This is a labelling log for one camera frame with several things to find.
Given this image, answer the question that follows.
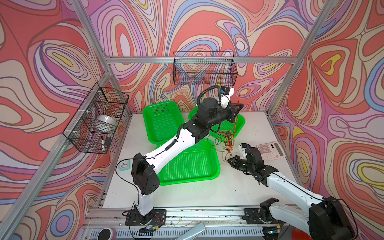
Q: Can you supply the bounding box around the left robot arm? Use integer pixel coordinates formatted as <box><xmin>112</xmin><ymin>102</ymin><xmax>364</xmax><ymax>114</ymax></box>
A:
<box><xmin>131</xmin><ymin>98</ymin><xmax>244</xmax><ymax>216</ymax></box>

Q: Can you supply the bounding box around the green basket front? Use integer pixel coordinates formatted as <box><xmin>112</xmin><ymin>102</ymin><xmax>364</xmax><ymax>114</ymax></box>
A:
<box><xmin>158</xmin><ymin>139</ymin><xmax>221</xmax><ymax>186</ymax></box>

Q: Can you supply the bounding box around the black wire basket back wall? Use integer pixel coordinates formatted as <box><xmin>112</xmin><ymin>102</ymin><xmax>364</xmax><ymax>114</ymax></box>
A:
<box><xmin>173</xmin><ymin>50</ymin><xmax>238</xmax><ymax>87</ymax></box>

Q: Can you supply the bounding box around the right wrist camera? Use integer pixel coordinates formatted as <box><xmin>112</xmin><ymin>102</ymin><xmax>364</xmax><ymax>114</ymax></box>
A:
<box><xmin>239</xmin><ymin>143</ymin><xmax>251</xmax><ymax>159</ymax></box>

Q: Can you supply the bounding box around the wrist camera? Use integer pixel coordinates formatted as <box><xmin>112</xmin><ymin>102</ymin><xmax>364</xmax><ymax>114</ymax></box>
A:
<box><xmin>239</xmin><ymin>143</ymin><xmax>251</xmax><ymax>159</ymax></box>
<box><xmin>220</xmin><ymin>86</ymin><xmax>235</xmax><ymax>108</ymax></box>

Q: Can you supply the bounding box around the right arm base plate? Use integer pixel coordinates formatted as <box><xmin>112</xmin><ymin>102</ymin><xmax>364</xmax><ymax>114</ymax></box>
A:
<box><xmin>242</xmin><ymin>208</ymin><xmax>285</xmax><ymax>225</ymax></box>

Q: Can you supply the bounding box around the silver metal bar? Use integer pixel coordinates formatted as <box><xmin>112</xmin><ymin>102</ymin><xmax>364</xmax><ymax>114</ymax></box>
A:
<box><xmin>176</xmin><ymin>223</ymin><xmax>206</xmax><ymax>240</ymax></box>

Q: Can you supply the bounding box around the small white clock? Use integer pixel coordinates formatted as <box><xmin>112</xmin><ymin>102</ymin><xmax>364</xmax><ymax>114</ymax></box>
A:
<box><xmin>117</xmin><ymin>160</ymin><xmax>131</xmax><ymax>172</ymax></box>

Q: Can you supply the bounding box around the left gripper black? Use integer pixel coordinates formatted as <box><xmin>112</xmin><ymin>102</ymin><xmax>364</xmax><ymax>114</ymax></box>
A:
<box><xmin>204</xmin><ymin>103</ymin><xmax>244</xmax><ymax>131</ymax></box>

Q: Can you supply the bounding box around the black wire basket left wall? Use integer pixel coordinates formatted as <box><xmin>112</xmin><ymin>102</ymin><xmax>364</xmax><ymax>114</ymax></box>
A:
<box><xmin>63</xmin><ymin>83</ymin><xmax>129</xmax><ymax>154</ymax></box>

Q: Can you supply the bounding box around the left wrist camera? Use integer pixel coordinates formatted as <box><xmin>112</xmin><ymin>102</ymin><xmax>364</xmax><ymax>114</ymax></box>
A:
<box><xmin>220</xmin><ymin>86</ymin><xmax>235</xmax><ymax>108</ymax></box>

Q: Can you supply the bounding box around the red bucket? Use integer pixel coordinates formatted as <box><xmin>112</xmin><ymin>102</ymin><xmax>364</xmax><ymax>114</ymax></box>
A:
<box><xmin>291</xmin><ymin>228</ymin><xmax>312</xmax><ymax>240</ymax></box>

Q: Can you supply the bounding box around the cable bundle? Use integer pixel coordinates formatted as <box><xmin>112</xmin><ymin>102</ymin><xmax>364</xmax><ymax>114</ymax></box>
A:
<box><xmin>209</xmin><ymin>119</ymin><xmax>241</xmax><ymax>163</ymax></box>

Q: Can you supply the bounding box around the green basket back right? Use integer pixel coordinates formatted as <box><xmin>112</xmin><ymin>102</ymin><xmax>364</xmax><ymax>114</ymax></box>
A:
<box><xmin>188</xmin><ymin>107</ymin><xmax>246</xmax><ymax>139</ymax></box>

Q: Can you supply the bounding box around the pink white calculator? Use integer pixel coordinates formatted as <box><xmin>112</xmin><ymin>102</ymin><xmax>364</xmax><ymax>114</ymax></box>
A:
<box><xmin>257</xmin><ymin>142</ymin><xmax>286</xmax><ymax>161</ymax></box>

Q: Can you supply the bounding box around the black wire basket wall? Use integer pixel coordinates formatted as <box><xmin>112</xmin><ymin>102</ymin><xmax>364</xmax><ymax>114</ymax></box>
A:
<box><xmin>173</xmin><ymin>50</ymin><xmax>238</xmax><ymax>87</ymax></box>
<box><xmin>63</xmin><ymin>83</ymin><xmax>129</xmax><ymax>154</ymax></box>

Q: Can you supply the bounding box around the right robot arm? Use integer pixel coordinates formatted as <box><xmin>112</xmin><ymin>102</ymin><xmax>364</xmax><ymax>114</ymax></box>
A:
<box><xmin>227</xmin><ymin>144</ymin><xmax>358</xmax><ymax>240</ymax></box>

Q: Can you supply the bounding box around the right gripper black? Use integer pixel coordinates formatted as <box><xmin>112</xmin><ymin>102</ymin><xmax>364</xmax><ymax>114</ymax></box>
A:
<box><xmin>227</xmin><ymin>155</ymin><xmax>255</xmax><ymax>173</ymax></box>

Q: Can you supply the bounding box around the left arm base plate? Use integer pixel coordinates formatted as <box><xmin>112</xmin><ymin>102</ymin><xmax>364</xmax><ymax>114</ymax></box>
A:
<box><xmin>123</xmin><ymin>209</ymin><xmax>167</xmax><ymax>227</ymax></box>

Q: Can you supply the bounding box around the green basket back left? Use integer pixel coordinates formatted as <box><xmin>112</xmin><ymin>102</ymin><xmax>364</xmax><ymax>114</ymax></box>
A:
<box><xmin>143</xmin><ymin>101</ymin><xmax>185</xmax><ymax>145</ymax></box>

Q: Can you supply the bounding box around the green basket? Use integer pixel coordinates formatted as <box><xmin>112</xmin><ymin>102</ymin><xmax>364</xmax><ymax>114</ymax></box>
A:
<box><xmin>158</xmin><ymin>139</ymin><xmax>221</xmax><ymax>186</ymax></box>
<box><xmin>143</xmin><ymin>101</ymin><xmax>185</xmax><ymax>145</ymax></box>
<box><xmin>188</xmin><ymin>107</ymin><xmax>246</xmax><ymax>139</ymax></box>

